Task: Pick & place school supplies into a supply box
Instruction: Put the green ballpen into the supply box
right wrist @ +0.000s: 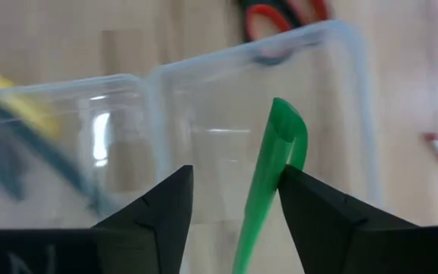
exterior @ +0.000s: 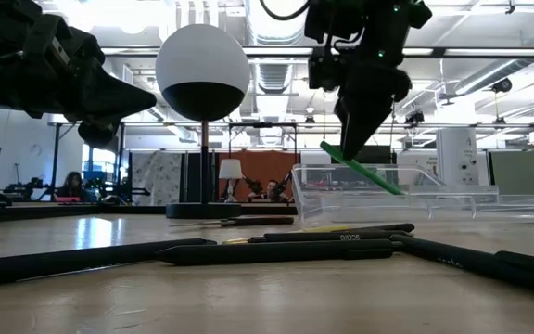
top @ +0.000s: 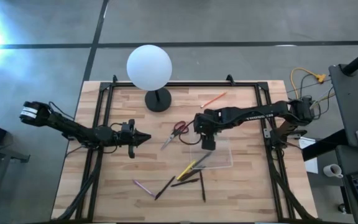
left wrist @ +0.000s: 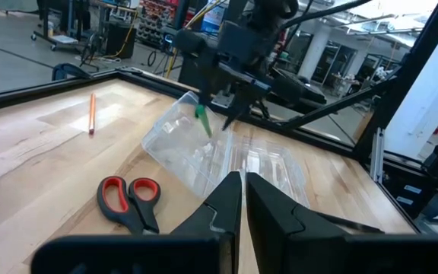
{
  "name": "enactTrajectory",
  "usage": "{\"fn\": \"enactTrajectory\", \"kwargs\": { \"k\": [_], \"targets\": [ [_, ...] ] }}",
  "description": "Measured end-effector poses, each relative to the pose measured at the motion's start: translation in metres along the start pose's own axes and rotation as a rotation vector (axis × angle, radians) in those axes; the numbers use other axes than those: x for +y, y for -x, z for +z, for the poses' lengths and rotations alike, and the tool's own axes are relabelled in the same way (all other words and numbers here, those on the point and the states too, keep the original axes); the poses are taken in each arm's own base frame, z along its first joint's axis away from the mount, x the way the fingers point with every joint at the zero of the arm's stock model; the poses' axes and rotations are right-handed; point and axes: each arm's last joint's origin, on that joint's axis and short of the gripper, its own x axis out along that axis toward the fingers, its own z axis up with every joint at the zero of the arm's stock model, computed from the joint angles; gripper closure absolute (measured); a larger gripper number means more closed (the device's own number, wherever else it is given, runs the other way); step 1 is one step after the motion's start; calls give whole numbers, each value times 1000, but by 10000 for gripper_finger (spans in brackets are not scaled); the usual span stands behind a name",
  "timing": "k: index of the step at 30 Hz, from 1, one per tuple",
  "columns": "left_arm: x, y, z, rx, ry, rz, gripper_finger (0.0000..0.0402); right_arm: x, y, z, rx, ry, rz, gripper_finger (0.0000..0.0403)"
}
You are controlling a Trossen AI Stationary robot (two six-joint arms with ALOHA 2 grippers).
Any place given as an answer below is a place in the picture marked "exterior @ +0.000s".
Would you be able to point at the small white shade lamp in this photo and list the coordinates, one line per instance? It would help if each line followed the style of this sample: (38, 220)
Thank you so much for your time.
(230, 169)

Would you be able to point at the yellow pencil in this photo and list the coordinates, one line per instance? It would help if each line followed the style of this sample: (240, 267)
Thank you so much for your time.
(327, 228)

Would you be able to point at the orange partition panel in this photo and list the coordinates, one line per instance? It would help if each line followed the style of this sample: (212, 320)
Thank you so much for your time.
(260, 167)

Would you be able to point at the white box device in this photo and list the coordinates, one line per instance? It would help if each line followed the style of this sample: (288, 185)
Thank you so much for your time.
(457, 153)

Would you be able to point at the orange wooden pencil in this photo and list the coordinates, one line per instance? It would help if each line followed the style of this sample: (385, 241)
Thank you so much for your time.
(237, 241)

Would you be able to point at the clear plastic supply box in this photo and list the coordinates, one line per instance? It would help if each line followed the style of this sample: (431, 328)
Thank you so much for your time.
(434, 204)

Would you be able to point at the green pen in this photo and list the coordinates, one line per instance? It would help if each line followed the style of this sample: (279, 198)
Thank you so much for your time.
(369, 175)

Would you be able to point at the black pen white print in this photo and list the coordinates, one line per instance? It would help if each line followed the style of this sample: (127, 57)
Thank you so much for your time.
(480, 264)
(313, 237)

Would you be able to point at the black metal table frame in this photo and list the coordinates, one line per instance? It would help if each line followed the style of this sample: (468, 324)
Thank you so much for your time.
(63, 212)

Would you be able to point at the white globe lamp black base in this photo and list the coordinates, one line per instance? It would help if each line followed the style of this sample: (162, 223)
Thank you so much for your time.
(202, 55)

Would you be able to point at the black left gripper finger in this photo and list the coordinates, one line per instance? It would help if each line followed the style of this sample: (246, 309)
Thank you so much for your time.
(97, 134)
(118, 97)

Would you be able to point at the person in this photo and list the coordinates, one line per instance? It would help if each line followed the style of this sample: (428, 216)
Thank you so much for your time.
(274, 190)
(73, 185)

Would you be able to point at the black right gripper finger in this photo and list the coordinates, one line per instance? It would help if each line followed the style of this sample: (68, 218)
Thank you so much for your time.
(340, 116)
(364, 125)

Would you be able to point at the silver ventilation duct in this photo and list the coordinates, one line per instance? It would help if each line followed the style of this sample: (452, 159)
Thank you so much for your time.
(274, 28)

